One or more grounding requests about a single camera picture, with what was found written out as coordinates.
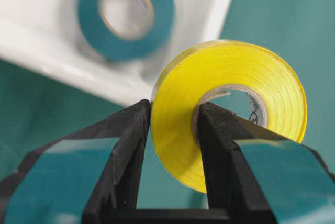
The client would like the teal green tape roll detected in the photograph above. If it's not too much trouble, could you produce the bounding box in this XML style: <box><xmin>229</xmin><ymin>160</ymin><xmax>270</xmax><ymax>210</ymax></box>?
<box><xmin>78</xmin><ymin>0</ymin><xmax>175</xmax><ymax>61</ymax></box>

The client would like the white plastic tray case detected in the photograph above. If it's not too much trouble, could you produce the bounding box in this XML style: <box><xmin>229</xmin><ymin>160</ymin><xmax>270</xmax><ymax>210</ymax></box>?
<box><xmin>1</xmin><ymin>0</ymin><xmax>232</xmax><ymax>106</ymax></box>

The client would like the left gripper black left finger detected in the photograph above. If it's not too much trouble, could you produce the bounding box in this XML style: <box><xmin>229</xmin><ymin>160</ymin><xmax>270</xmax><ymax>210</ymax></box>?
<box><xmin>0</xmin><ymin>98</ymin><xmax>151</xmax><ymax>224</ymax></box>

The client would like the yellow tape roll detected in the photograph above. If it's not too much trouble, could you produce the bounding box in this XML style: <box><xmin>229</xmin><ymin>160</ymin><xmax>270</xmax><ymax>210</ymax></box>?
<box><xmin>151</xmin><ymin>40</ymin><xmax>308</xmax><ymax>193</ymax></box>

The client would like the green table cloth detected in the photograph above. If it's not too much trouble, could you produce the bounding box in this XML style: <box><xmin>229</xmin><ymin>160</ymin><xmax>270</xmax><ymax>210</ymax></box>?
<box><xmin>0</xmin><ymin>0</ymin><xmax>335</xmax><ymax>210</ymax></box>

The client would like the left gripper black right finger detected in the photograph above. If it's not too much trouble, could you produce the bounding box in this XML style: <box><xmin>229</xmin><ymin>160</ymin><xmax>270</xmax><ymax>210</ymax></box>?
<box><xmin>197</xmin><ymin>103</ymin><xmax>334</xmax><ymax>223</ymax></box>

